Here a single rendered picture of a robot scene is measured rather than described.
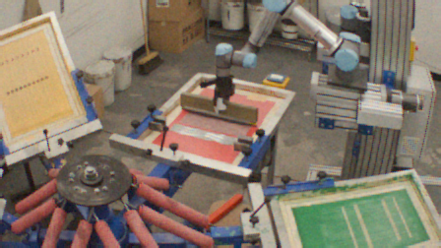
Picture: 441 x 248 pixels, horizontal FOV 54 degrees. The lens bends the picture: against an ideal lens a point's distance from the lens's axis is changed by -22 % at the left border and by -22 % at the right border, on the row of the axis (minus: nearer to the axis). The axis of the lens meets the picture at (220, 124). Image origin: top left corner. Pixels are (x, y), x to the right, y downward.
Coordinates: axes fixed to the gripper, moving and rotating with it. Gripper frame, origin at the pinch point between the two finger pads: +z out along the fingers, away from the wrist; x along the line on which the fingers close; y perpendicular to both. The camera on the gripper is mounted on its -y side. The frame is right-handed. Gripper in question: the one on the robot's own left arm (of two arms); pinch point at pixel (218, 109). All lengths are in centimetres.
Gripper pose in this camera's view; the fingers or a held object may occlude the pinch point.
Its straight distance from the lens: 271.6
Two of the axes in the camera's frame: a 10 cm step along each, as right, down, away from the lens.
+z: -0.3, 8.5, 5.3
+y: 9.2, 2.3, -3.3
